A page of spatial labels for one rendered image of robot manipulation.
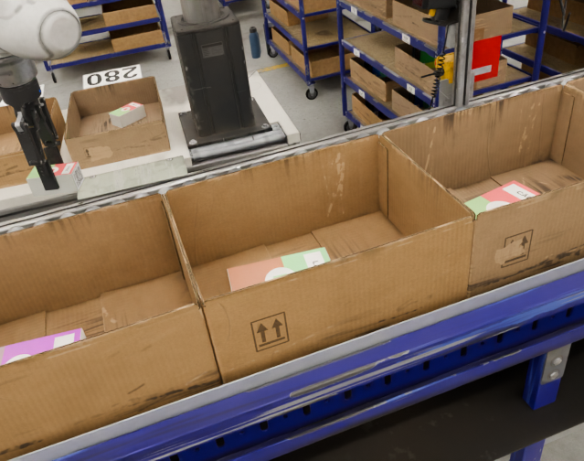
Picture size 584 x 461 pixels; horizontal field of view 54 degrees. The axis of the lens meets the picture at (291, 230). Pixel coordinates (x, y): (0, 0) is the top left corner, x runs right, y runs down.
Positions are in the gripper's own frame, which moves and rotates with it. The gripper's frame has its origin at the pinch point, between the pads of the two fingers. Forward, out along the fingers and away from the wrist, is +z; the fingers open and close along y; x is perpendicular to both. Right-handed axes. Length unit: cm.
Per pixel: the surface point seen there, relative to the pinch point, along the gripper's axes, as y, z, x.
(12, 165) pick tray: -31.8, 13.6, -25.9
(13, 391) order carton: 66, -6, 18
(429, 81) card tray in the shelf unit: -111, 36, 109
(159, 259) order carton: 32.6, 2.7, 28.2
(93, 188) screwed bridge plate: -24.6, 19.9, -3.0
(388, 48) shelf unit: -167, 40, 102
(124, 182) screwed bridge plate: -26.2, 19.8, 5.3
